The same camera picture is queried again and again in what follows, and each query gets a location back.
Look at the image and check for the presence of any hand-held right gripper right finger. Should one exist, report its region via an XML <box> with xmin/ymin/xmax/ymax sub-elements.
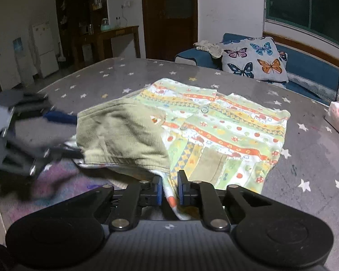
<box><xmin>177</xmin><ymin>171</ymin><xmax>274</xmax><ymax>231</ymax></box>

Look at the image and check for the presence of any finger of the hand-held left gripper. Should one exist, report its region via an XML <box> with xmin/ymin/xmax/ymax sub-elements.
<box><xmin>45</xmin><ymin>143</ymin><xmax>84</xmax><ymax>160</ymax></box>
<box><xmin>41</xmin><ymin>109</ymin><xmax>78</xmax><ymax>125</ymax></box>

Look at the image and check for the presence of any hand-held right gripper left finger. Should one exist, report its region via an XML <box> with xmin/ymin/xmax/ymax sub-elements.
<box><xmin>82</xmin><ymin>176</ymin><xmax>162</xmax><ymax>231</ymax></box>

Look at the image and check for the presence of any patterned green child's jacket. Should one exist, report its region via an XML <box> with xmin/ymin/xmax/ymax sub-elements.
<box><xmin>72</xmin><ymin>77</ymin><xmax>291</xmax><ymax>221</ymax></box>

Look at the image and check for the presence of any white water dispenser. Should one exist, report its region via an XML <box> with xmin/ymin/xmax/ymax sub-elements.
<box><xmin>13</xmin><ymin>37</ymin><xmax>34</xmax><ymax>85</ymax></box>

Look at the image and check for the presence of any white refrigerator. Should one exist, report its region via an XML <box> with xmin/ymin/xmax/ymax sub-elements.
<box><xmin>32</xmin><ymin>21</ymin><xmax>59</xmax><ymax>78</ymax></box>

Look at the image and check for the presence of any wooden side table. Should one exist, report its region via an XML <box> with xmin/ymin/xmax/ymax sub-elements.
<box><xmin>73</xmin><ymin>25</ymin><xmax>141</xmax><ymax>68</ymax></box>

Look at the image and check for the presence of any dark wooden shelf cabinet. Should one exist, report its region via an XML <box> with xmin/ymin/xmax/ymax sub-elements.
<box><xmin>56</xmin><ymin>0</ymin><xmax>108</xmax><ymax>63</ymax></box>

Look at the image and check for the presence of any grey star-print tablecloth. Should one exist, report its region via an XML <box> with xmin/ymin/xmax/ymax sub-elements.
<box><xmin>0</xmin><ymin>57</ymin><xmax>339</xmax><ymax>271</ymax></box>

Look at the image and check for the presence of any beige crumpled cloth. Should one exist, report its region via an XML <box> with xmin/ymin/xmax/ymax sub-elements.
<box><xmin>193</xmin><ymin>40</ymin><xmax>224</xmax><ymax>58</ymax></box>

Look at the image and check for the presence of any dark wooden door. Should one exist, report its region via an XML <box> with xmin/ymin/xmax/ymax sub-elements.
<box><xmin>141</xmin><ymin>0</ymin><xmax>198</xmax><ymax>61</ymax></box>

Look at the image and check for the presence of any butterfly print pillow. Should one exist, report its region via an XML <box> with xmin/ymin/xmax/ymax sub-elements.
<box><xmin>218</xmin><ymin>37</ymin><xmax>289</xmax><ymax>84</ymax></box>

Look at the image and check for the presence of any blue sofa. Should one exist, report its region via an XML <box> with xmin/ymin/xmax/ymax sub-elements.
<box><xmin>174</xmin><ymin>32</ymin><xmax>339</xmax><ymax>105</ymax></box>

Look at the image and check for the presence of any dark window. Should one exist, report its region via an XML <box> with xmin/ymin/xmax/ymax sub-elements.
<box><xmin>264</xmin><ymin>0</ymin><xmax>339</xmax><ymax>48</ymax></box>

